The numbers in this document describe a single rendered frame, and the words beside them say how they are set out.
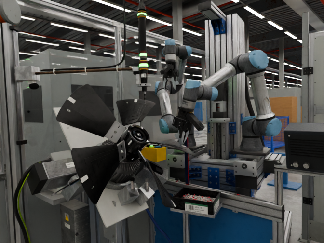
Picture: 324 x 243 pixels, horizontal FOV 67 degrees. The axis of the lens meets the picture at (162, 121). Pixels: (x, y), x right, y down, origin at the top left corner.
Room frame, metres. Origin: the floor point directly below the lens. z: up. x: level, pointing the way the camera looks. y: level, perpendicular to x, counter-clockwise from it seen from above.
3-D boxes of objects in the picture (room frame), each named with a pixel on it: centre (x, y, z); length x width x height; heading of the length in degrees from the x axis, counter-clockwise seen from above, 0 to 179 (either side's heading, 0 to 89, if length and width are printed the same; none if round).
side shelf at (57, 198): (1.50, 0.57, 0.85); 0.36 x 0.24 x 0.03; 139
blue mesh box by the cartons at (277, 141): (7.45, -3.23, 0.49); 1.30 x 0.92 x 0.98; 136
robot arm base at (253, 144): (1.66, -0.61, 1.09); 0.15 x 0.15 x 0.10
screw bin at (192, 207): (1.26, -0.17, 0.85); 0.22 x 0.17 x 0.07; 64
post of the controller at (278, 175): (1.15, -0.55, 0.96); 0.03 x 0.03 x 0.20; 49
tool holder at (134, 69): (1.23, 0.09, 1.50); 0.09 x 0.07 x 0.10; 84
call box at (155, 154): (1.69, 0.07, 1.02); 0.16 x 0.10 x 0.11; 49
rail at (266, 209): (1.43, -0.23, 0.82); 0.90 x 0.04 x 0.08; 49
